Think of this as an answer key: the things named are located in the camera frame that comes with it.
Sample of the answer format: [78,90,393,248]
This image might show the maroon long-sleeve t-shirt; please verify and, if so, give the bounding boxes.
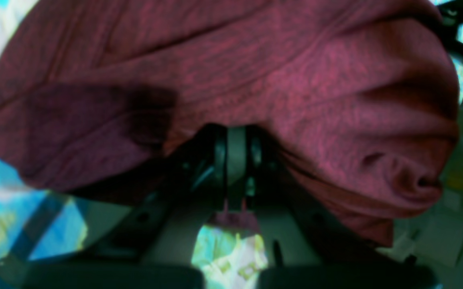
[0,0,459,246]

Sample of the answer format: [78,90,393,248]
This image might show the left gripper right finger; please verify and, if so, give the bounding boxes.
[246,126,437,289]

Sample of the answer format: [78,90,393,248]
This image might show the patterned tile tablecloth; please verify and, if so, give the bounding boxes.
[0,0,268,289]

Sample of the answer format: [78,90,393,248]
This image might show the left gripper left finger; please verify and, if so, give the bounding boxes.
[0,124,228,289]

